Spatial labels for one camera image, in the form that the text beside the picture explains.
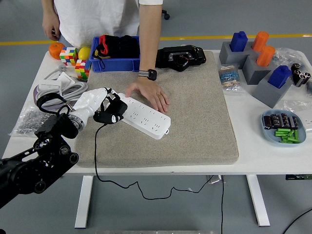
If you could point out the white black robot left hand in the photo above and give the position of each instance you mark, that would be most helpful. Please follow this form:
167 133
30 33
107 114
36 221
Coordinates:
90 102

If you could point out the person's right hand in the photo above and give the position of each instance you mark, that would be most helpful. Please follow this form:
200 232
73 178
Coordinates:
51 28

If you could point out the person's left hand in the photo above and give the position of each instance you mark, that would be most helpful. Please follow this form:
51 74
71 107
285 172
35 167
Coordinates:
151 91

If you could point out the white power strip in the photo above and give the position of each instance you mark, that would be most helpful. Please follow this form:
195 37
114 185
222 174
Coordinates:
146 122

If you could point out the person's right forearm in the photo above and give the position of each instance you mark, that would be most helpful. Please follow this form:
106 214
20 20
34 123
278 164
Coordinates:
48 9

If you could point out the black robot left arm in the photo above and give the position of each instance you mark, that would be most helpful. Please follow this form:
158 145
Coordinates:
24 170

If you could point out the person's left forearm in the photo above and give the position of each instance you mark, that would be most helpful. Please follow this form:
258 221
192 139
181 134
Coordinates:
150 39

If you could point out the black wrist watch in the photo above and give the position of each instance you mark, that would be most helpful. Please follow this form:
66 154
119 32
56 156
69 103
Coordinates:
150 74

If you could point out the orange fruit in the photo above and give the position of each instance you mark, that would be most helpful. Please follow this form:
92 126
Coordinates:
55 50

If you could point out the large multicolour puzzle cube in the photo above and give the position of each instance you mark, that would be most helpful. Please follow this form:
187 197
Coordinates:
68 56

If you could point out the small multicolour puzzle cube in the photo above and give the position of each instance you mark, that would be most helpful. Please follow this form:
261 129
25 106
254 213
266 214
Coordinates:
82 68

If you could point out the yellow lemon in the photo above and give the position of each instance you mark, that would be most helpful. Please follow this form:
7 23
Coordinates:
84 53

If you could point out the white rectangular box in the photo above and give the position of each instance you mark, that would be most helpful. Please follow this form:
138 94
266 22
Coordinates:
50 85

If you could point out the blue plastic bin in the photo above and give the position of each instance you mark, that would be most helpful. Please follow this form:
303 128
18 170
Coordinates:
114 64

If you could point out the person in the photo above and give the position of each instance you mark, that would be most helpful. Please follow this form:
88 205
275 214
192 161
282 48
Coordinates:
97 17

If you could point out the grey-brown mat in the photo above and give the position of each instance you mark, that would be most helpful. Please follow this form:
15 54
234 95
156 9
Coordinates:
190 122

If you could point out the black red yellow cloth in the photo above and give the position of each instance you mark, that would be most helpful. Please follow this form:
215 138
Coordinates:
126 47

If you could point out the black electronic device housing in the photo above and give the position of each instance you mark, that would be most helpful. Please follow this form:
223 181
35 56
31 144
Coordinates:
195 58

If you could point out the clear bag of metal nuts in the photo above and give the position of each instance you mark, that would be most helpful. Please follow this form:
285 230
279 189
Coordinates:
26 119

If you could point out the clear bag of resistors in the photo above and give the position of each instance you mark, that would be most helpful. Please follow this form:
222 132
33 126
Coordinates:
229 78

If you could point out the white table leg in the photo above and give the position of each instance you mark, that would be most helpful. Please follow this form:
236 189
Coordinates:
258 200
84 202

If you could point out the blue peg block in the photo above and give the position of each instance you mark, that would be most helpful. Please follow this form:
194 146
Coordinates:
239 42
279 76

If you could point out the grey stepped block holder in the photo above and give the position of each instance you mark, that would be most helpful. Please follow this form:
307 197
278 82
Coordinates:
268 93

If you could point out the orange cylinder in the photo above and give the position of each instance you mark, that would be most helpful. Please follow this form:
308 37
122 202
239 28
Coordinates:
260 41
265 56

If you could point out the black printed capacitor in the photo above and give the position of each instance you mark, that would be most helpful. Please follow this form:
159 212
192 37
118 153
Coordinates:
294 122
276 121
284 120
267 122

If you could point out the light blue tray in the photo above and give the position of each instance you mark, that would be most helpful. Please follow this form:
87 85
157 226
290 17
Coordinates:
268 136

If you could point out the green cylindrical cell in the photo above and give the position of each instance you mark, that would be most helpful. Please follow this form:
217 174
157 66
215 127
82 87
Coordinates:
290 140
296 134
282 130
282 134

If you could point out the crumpled clear plastic bag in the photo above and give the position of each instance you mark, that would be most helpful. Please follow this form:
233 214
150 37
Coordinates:
297 106

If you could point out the black cylindrical capacitor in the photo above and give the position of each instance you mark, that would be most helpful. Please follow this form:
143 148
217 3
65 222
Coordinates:
306 78
298 77
296 66

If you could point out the black table control box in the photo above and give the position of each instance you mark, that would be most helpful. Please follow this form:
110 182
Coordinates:
297 177

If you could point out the white square wall plate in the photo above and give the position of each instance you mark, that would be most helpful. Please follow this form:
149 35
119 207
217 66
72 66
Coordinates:
67 78

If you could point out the silver under-table bracket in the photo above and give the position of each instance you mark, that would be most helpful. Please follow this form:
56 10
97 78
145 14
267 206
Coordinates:
214 180

